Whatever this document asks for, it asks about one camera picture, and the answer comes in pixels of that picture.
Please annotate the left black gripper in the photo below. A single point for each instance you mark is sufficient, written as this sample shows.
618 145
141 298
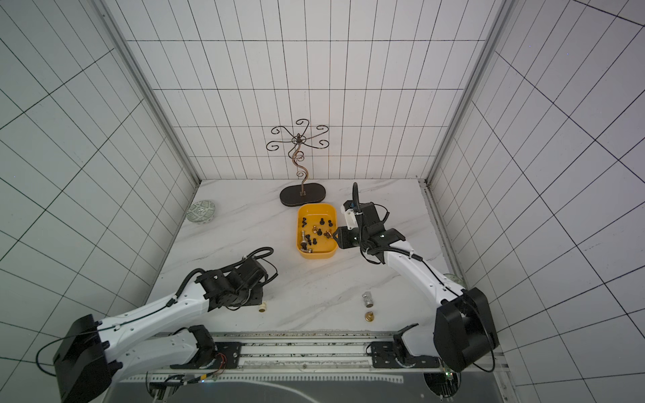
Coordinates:
256 298

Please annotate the green glass cup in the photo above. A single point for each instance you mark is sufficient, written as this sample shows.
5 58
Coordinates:
456 279

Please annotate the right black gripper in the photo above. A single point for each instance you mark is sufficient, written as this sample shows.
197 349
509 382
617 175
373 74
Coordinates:
345 237

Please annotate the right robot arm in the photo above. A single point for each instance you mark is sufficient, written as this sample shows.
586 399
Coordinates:
462 330

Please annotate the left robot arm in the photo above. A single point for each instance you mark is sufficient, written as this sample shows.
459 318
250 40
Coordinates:
80 365

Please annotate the metal jewelry stand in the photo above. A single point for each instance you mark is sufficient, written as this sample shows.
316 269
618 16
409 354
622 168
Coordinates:
304 193

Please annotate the aluminium mounting rail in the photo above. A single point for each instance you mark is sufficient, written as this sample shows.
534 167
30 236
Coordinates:
272 352

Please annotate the yellow plastic storage box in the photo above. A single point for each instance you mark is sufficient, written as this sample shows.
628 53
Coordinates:
316 225

